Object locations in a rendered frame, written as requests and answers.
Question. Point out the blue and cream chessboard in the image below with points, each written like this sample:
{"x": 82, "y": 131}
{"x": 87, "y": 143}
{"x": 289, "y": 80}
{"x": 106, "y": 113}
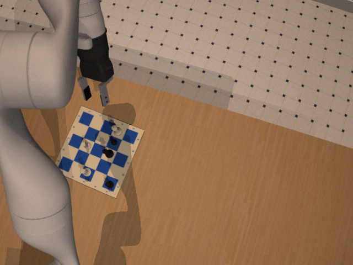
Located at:
{"x": 95, "y": 128}

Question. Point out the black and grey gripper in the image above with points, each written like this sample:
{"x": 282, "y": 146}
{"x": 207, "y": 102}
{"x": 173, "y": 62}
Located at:
{"x": 94, "y": 56}

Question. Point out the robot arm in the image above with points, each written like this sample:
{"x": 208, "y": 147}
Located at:
{"x": 38, "y": 71}

